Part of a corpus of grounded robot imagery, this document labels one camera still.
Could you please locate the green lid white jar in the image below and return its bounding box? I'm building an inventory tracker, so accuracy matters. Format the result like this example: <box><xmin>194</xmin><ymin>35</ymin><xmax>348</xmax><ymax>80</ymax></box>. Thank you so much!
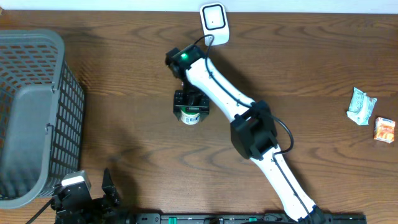
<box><xmin>180</xmin><ymin>107</ymin><xmax>200</xmax><ymax>125</ymax></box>

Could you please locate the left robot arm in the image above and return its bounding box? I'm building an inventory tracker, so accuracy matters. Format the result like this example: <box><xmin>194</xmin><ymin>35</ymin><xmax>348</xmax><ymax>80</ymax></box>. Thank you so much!
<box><xmin>50</xmin><ymin>169</ymin><xmax>136</xmax><ymax>224</ymax></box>

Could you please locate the black mounting rail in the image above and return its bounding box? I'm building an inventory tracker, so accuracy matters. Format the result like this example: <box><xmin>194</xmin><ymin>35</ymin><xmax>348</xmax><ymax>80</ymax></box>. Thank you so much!
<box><xmin>130</xmin><ymin>213</ymin><xmax>368</xmax><ymax>224</ymax></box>

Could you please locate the teal wet wipes pack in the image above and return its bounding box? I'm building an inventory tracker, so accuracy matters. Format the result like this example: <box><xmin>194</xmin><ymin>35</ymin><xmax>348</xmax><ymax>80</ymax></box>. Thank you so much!
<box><xmin>346</xmin><ymin>87</ymin><xmax>377</xmax><ymax>126</ymax></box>

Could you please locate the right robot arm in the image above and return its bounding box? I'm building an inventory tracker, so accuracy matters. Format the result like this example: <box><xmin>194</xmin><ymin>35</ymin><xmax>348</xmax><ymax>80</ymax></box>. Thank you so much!
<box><xmin>165</xmin><ymin>44</ymin><xmax>326</xmax><ymax>223</ymax></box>

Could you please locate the white barcode scanner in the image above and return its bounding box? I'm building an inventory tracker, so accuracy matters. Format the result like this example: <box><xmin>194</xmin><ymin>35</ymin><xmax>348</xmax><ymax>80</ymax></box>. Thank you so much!
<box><xmin>200</xmin><ymin>2</ymin><xmax>229</xmax><ymax>46</ymax></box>

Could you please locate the orange snack packet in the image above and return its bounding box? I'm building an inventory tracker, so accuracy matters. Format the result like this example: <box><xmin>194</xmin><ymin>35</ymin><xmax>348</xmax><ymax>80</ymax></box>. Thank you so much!
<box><xmin>374</xmin><ymin>117</ymin><xmax>396</xmax><ymax>143</ymax></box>

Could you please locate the grey plastic shopping basket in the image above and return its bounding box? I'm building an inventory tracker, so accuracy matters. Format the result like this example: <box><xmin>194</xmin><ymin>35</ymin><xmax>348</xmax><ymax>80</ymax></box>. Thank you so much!
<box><xmin>1</xmin><ymin>29</ymin><xmax>85</xmax><ymax>209</ymax></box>

